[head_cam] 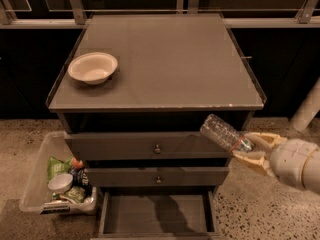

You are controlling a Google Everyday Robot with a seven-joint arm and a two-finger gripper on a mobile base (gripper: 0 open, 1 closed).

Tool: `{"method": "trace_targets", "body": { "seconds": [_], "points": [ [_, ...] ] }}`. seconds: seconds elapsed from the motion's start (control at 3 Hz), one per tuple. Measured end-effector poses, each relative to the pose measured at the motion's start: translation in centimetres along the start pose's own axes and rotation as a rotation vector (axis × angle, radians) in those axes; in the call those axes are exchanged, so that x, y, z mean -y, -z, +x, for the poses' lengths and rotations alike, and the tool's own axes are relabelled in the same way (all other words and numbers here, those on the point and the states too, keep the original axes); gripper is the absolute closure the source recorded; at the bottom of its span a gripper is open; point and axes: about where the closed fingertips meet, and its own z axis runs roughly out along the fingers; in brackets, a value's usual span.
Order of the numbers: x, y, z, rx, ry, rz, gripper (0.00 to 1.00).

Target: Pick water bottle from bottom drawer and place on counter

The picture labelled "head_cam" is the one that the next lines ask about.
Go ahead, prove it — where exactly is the grey bottom drawer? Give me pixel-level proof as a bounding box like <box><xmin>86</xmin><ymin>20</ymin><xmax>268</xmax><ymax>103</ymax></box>
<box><xmin>98</xmin><ymin>187</ymin><xmax>225</xmax><ymax>240</ymax></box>

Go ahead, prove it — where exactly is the grey middle drawer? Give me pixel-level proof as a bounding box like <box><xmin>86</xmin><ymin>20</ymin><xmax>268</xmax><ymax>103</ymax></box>
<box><xmin>86</xmin><ymin>167</ymin><xmax>229</xmax><ymax>187</ymax></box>

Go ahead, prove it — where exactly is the clear plastic water bottle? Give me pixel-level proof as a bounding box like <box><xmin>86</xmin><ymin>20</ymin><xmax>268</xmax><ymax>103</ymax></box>
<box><xmin>200</xmin><ymin>114</ymin><xmax>255</xmax><ymax>153</ymax></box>

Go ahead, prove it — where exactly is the green snack packet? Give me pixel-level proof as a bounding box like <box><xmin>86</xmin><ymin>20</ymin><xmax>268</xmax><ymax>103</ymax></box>
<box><xmin>62</xmin><ymin>186</ymin><xmax>86</xmax><ymax>204</ymax></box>

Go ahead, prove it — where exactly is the grey top drawer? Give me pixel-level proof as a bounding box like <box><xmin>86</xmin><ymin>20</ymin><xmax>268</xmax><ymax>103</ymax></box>
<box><xmin>64</xmin><ymin>132</ymin><xmax>230</xmax><ymax>161</ymax></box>

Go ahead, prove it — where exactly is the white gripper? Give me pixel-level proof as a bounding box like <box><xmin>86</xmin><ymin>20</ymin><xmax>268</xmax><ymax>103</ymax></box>
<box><xmin>232</xmin><ymin>132</ymin><xmax>320</xmax><ymax>189</ymax></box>

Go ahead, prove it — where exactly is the dark blue snack bag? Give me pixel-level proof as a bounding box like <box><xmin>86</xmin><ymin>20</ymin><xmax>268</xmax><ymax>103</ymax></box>
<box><xmin>68</xmin><ymin>167</ymin><xmax>92</xmax><ymax>194</ymax></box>

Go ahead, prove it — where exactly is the metal window frame rail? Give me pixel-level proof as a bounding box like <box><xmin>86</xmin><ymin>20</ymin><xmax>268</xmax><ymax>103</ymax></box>
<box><xmin>0</xmin><ymin>0</ymin><xmax>320</xmax><ymax>28</ymax></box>

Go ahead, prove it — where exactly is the green snack bag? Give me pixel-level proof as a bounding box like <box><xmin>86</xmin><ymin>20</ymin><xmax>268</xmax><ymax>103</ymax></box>
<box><xmin>47</xmin><ymin>156</ymin><xmax>72</xmax><ymax>181</ymax></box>

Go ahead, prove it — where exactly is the clear plastic storage bin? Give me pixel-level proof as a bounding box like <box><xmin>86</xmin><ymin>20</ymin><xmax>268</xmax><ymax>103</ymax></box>
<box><xmin>19</xmin><ymin>131</ymin><xmax>97</xmax><ymax>215</ymax></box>

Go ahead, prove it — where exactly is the grey drawer cabinet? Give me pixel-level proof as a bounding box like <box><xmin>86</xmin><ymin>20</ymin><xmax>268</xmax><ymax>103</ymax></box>
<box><xmin>45</xmin><ymin>12</ymin><xmax>268</xmax><ymax>195</ymax></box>

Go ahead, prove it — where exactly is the small white bowl in bin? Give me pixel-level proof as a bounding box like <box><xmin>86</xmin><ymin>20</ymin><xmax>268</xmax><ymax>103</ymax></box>
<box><xmin>48</xmin><ymin>173</ymin><xmax>73</xmax><ymax>193</ymax></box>

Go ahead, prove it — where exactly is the white bowl on counter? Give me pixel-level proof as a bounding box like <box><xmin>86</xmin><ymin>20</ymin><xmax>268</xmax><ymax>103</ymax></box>
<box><xmin>67</xmin><ymin>52</ymin><xmax>118</xmax><ymax>85</ymax></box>

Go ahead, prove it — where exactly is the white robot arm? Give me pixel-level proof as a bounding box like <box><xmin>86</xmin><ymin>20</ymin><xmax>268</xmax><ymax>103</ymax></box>
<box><xmin>232</xmin><ymin>132</ymin><xmax>320</xmax><ymax>194</ymax></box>

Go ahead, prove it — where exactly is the grey drawer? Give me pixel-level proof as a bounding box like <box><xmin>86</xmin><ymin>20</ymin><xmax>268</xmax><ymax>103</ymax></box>
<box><xmin>86</xmin><ymin>167</ymin><xmax>229</xmax><ymax>187</ymax></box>
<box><xmin>64</xmin><ymin>132</ymin><xmax>230</xmax><ymax>161</ymax></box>
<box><xmin>98</xmin><ymin>187</ymin><xmax>225</xmax><ymax>240</ymax></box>

